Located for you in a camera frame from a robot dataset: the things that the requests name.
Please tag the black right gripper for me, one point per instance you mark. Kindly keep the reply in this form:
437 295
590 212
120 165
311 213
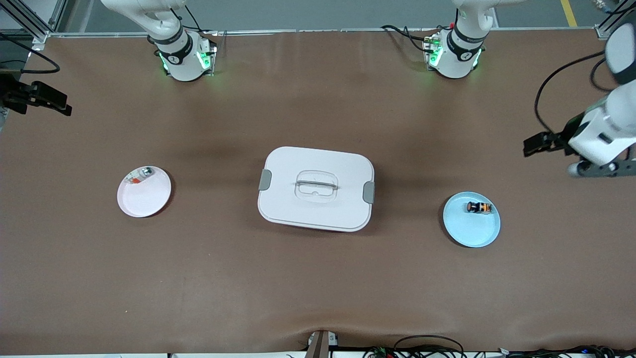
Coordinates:
11 93

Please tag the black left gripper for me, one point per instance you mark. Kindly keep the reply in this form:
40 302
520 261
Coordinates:
565 136

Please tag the orange and black push switch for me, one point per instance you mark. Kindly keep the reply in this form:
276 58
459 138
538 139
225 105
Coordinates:
479 207

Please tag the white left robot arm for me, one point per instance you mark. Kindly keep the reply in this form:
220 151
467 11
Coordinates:
454 59

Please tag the light blue round plate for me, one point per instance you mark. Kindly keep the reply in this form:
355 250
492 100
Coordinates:
469 226

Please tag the pink round plate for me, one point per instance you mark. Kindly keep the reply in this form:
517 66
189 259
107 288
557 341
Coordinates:
144 196

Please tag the grey box latch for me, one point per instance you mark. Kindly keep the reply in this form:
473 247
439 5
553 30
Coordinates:
368 192
265 179

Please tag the white lidded storage box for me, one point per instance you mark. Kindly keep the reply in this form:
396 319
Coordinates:
318 209

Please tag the aluminium frame profile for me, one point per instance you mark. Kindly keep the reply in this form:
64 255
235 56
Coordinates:
30 22
613 22

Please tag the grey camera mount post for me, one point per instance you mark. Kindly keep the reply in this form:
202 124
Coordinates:
320 345

